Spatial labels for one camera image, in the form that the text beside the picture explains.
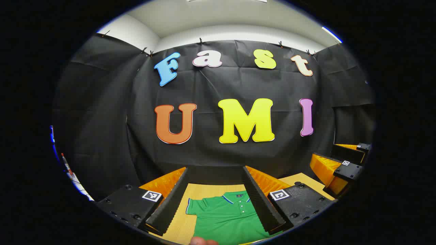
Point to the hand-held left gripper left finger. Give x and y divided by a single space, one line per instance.
170 204

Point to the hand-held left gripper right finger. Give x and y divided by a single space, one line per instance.
262 204

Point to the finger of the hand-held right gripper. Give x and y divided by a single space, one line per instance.
347 153
347 172

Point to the green T-shirt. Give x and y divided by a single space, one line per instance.
224 221

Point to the white object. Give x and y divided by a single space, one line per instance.
81 187

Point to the red capped bottle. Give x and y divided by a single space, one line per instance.
67 165

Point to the black backdrop cloth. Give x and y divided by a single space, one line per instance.
204 85

